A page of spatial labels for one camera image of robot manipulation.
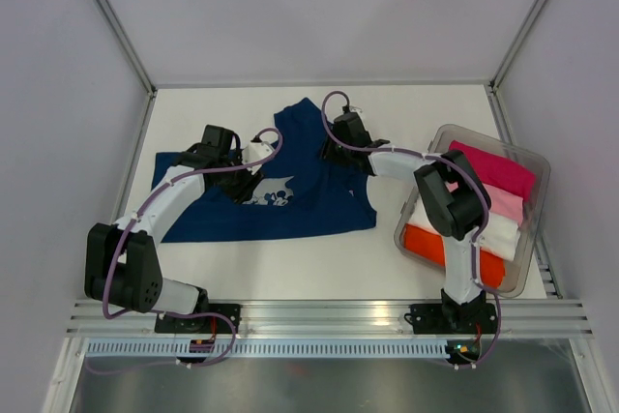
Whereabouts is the left aluminium frame post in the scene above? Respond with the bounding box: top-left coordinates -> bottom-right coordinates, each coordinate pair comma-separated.
93,0 -> 157,96

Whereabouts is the magenta folded t-shirt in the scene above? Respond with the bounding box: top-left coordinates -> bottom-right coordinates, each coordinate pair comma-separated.
449,140 -> 536,201

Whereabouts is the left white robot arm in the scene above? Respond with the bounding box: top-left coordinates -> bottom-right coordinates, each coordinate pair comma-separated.
84,125 -> 278,332

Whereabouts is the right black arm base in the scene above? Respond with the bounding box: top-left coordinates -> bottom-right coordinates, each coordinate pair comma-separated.
408,303 -> 499,335

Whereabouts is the aluminium front rail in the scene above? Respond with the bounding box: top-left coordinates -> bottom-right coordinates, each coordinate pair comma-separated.
65,299 -> 593,339

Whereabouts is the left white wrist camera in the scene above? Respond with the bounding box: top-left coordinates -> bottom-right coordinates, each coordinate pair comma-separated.
242,140 -> 274,175

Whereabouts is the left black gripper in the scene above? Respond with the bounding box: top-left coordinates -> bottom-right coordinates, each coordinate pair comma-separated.
215,149 -> 265,206

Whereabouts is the white folded t-shirt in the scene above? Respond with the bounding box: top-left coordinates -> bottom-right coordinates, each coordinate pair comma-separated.
408,206 -> 523,261

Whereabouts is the clear plastic storage bin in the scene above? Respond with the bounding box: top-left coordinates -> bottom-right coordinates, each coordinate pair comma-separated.
392,123 -> 552,299

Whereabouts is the aluminium frame post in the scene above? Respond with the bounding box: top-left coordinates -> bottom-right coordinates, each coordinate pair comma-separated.
93,0 -> 157,96
488,0 -> 550,93

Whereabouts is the orange folded t-shirt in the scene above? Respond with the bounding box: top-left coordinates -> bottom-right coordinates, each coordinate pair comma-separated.
403,224 -> 506,289

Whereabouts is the blue t-shirt with print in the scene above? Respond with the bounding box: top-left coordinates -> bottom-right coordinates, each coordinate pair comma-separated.
163,98 -> 377,244

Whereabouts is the white slotted cable duct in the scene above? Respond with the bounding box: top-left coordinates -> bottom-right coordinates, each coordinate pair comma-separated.
86,338 -> 448,359

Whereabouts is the light pink folded t-shirt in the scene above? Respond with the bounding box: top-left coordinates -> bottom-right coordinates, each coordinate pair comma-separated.
444,181 -> 526,221

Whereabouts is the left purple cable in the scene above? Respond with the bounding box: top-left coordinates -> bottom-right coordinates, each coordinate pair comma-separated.
86,127 -> 284,375

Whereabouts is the purple cable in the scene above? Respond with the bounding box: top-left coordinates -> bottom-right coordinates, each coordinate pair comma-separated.
320,90 -> 504,369
86,127 -> 284,375

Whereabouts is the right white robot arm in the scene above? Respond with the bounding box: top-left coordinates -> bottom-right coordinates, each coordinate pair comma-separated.
321,109 -> 491,331

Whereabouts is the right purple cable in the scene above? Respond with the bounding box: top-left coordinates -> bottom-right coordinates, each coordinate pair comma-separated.
320,90 -> 504,369

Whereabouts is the right aluminium frame post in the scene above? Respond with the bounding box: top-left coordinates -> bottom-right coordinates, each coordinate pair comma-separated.
488,0 -> 550,93

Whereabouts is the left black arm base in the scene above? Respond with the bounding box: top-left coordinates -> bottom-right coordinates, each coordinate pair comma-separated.
154,303 -> 241,336

